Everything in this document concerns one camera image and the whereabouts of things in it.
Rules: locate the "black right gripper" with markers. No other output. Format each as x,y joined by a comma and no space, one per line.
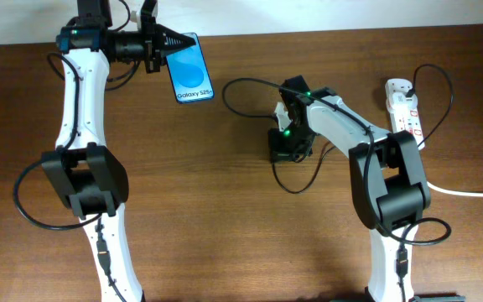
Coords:
283,148

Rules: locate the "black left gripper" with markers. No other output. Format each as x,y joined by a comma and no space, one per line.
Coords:
158,44

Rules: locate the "blue Galaxy smartphone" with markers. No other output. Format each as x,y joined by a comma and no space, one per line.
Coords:
189,75

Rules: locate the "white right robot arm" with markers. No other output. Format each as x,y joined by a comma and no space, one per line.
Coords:
388,185

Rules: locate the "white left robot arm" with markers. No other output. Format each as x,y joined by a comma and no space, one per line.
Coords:
86,176

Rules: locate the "white USB charger adapter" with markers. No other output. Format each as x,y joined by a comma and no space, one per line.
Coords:
399,102

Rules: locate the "white power strip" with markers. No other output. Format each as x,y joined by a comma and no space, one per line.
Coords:
408,120

